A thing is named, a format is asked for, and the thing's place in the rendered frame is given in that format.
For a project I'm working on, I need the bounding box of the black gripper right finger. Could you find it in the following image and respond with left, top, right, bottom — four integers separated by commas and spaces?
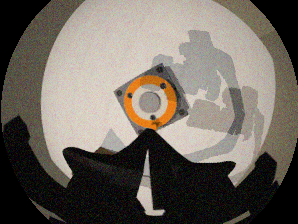
148, 128, 235, 210

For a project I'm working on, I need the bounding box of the orange round plate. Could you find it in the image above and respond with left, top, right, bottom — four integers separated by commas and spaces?
125, 75, 177, 129

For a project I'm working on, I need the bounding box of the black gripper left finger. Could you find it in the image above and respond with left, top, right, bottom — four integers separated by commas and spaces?
63, 128, 150, 208

